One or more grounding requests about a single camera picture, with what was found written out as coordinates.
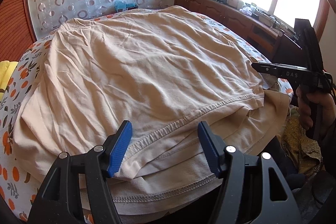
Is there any wooden headboard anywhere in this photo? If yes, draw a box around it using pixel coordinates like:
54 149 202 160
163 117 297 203
0 0 37 61

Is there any blue plush toy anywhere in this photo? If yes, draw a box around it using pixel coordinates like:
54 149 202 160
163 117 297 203
114 1 138 12

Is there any beige t-shirt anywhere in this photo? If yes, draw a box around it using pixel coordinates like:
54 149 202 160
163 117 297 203
12 5 291 217

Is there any yellow patterned cloth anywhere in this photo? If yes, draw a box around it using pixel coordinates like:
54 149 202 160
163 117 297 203
277 106 322 178

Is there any person's right hand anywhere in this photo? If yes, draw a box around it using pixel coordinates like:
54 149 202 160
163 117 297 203
296 86 335 141

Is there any yellow pikachu plush toy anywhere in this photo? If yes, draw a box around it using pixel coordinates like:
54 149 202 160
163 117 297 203
0 60 18 100

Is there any wooden side cabinet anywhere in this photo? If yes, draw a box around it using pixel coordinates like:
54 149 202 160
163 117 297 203
174 0 306 67

